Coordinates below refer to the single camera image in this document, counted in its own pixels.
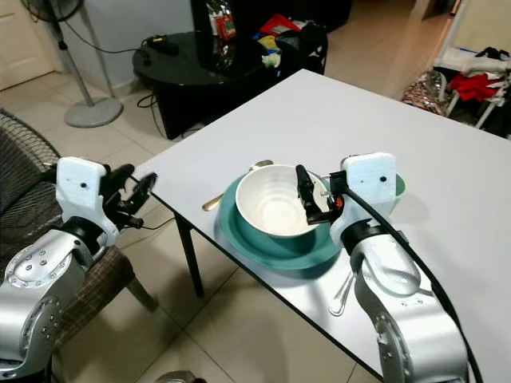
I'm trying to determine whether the yellow white item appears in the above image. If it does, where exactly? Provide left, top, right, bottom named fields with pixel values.
left=259, top=49, right=283, bottom=69

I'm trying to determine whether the white drying rack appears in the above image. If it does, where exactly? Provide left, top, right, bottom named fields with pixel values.
left=431, top=44, right=511, bottom=128

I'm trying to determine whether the white door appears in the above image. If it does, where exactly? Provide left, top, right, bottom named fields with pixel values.
left=0, top=0, right=53, bottom=89

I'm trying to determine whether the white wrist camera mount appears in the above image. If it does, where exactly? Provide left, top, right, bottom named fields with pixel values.
left=56, top=156, right=109, bottom=240
left=329, top=152, right=400, bottom=240

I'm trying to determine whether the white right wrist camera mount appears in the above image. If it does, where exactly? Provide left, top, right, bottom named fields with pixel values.
left=329, top=152, right=400, bottom=240

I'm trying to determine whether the shiny patterned bag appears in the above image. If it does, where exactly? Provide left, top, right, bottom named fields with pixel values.
left=402, top=70, right=450, bottom=117

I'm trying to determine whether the teal plate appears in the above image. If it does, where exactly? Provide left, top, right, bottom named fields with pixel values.
left=218, top=174, right=344, bottom=270

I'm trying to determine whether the black bag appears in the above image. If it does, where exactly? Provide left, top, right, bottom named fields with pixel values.
left=275, top=22, right=328, bottom=73

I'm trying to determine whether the small black device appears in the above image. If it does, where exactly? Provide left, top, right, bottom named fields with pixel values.
left=145, top=36, right=181, bottom=57

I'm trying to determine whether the large black fan grille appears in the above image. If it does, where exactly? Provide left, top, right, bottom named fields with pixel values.
left=0, top=108, right=78, bottom=274

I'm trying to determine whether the gold spoon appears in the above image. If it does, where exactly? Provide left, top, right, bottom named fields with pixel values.
left=202, top=160, right=275, bottom=213

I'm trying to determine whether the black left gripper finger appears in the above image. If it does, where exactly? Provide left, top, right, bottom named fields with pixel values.
left=105, top=164, right=135, bottom=196
left=130, top=172, right=158, bottom=213

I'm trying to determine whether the clear bottle with red label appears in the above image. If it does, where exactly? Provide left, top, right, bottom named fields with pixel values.
left=205, top=0, right=239, bottom=69

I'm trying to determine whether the red packet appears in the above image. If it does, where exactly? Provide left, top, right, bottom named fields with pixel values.
left=258, top=14, right=301, bottom=37

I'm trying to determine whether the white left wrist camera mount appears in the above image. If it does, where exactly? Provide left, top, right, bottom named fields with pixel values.
left=56, top=156, right=109, bottom=240

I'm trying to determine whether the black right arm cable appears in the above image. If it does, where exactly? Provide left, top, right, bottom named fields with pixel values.
left=335, top=182, right=485, bottom=383

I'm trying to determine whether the grey pedestal fan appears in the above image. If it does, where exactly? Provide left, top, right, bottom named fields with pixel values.
left=22, top=0, right=125, bottom=129

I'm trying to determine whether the black round table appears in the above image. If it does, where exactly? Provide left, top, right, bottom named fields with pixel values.
left=133, top=32, right=328, bottom=141

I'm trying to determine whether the white ribbed bowl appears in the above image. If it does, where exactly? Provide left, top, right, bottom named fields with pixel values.
left=235, top=164, right=328, bottom=239

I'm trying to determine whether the grey robot foot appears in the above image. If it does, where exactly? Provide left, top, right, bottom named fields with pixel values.
left=156, top=370, right=205, bottom=383

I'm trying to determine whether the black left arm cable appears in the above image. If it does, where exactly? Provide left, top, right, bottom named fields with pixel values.
left=0, top=166, right=61, bottom=240

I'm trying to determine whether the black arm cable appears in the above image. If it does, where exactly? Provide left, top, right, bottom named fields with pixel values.
left=335, top=182, right=485, bottom=383
left=0, top=166, right=61, bottom=240

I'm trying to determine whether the red cloth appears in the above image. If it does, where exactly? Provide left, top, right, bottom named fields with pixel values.
left=447, top=72, right=498, bottom=103

